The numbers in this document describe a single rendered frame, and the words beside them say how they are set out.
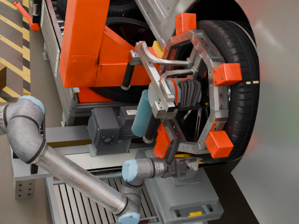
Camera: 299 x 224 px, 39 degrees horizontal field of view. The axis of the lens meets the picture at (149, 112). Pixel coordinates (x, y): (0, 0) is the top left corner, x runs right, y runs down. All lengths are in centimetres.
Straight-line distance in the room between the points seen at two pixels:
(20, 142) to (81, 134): 106
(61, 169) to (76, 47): 73
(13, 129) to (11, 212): 88
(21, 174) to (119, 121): 68
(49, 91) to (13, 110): 139
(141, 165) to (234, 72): 55
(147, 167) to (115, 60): 70
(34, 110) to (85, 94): 103
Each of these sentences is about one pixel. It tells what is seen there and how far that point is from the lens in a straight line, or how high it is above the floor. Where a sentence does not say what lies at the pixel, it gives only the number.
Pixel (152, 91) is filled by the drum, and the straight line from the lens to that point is 188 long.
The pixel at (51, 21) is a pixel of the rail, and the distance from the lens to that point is 306.
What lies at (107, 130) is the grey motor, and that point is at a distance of 230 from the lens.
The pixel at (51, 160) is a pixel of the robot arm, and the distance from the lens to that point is 163.
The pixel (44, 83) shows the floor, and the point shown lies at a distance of 313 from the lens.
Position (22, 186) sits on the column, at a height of 10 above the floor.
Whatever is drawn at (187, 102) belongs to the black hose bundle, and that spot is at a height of 99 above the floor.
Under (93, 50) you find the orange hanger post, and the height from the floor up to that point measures 77.
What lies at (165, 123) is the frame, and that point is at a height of 61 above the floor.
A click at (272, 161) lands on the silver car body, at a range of 160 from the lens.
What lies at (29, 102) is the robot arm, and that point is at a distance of 170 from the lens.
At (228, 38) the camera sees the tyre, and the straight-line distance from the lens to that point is 179.
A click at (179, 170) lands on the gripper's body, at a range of 190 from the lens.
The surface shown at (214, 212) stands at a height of 17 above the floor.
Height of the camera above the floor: 202
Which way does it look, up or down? 41 degrees down
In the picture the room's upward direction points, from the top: 18 degrees clockwise
